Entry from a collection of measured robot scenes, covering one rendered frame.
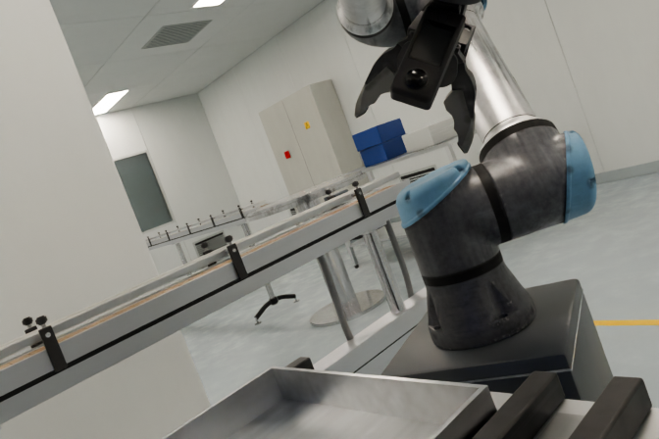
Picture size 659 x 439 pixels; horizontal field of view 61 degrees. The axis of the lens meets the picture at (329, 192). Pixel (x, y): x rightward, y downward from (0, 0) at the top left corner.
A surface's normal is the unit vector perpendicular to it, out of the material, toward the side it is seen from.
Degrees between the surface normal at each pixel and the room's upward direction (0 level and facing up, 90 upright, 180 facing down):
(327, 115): 90
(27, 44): 90
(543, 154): 52
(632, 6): 90
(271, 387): 90
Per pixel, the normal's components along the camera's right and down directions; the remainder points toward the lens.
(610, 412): -0.35, -0.94
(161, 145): 0.62, -0.19
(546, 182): -0.16, -0.08
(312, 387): -0.70, 0.30
